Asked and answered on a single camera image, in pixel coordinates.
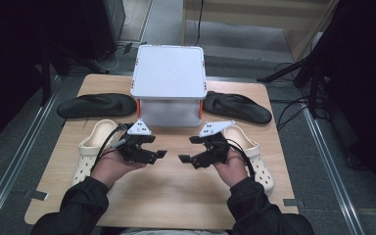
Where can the metal floor rail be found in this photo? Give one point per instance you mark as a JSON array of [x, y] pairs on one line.
[[331, 166], [23, 148]]

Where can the person's grey clothing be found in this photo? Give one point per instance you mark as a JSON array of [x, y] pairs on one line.
[[176, 232]]

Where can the black curtain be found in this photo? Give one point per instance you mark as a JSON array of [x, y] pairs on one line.
[[365, 81], [13, 65]]

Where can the person's right hand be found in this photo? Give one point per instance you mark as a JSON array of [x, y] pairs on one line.
[[233, 171]]

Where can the black metal stand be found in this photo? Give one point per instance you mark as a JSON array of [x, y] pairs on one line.
[[45, 78]]

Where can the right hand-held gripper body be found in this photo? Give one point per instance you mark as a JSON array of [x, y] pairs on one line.
[[213, 150]]

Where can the person's left hand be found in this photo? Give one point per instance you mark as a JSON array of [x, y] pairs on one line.
[[114, 166]]

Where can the black slipper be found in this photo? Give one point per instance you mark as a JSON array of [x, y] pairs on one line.
[[94, 106], [238, 107]]

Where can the cream clog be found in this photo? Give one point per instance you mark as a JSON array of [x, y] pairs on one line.
[[262, 178], [94, 137]]

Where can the dark cabinet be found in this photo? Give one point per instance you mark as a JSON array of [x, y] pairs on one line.
[[107, 26]]

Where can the beige wooden frame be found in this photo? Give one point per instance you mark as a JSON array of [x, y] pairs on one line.
[[241, 16]]

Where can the grey tape strip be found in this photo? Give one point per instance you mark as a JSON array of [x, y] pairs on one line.
[[37, 195], [293, 202]]

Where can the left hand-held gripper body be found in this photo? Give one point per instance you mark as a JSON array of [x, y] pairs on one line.
[[133, 148]]

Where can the black tripod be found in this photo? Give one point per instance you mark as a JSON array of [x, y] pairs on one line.
[[284, 70]]

